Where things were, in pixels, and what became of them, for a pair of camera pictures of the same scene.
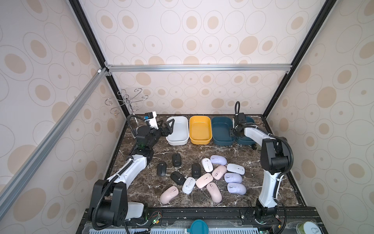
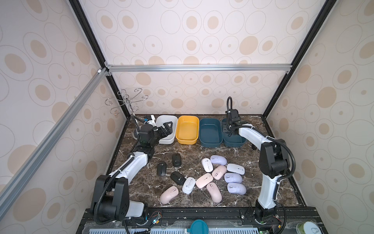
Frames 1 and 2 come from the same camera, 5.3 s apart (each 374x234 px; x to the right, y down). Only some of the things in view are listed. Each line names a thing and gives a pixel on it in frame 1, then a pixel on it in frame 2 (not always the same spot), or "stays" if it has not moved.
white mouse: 207,165 stays
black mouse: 177,178 stays
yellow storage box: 200,129 → 187,129
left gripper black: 169,131 stays
